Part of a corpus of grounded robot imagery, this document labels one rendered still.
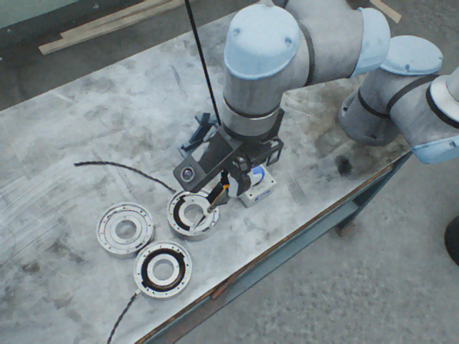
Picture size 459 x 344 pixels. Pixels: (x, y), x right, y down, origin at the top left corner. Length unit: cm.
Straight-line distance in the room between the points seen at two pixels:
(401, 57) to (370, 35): 36
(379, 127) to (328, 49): 52
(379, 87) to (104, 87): 63
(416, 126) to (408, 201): 116
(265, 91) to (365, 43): 12
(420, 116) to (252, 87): 43
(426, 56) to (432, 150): 19
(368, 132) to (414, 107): 17
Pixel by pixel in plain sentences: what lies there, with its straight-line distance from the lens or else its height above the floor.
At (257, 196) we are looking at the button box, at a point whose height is 84.
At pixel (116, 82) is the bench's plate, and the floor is 80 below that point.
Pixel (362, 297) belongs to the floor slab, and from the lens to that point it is 172.
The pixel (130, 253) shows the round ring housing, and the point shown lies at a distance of 77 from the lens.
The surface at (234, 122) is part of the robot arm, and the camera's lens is 51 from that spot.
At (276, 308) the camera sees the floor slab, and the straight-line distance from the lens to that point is 162.
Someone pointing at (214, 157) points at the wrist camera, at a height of 108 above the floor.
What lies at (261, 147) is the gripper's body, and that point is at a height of 107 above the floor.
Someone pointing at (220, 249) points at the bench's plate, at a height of 80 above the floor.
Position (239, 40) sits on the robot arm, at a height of 128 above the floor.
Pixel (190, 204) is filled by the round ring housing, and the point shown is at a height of 83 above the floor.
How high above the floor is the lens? 157
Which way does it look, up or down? 60 degrees down
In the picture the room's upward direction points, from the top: 8 degrees clockwise
